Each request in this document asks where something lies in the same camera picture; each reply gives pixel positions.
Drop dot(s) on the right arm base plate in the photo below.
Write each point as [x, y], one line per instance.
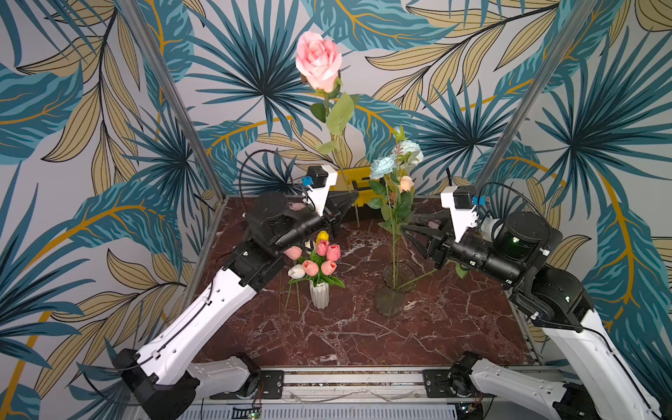
[441, 383]

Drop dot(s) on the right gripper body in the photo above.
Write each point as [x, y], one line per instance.
[441, 247]

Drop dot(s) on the white ribbed vase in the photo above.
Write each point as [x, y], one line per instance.
[320, 295]

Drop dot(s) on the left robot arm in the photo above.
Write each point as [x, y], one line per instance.
[162, 375]

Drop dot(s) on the tulip bouquet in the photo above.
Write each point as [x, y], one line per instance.
[315, 262]

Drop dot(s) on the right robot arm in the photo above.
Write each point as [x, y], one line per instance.
[555, 301]

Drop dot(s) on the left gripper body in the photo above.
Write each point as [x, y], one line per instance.
[330, 214]

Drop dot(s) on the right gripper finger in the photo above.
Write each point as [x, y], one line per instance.
[428, 220]
[421, 238]

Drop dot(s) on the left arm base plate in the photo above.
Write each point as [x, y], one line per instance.
[268, 385]

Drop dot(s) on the yellow toolbox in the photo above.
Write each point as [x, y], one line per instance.
[358, 179]

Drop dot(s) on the large pink rose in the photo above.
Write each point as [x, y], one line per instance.
[319, 63]

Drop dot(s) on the glass vase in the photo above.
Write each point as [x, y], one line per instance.
[391, 291]

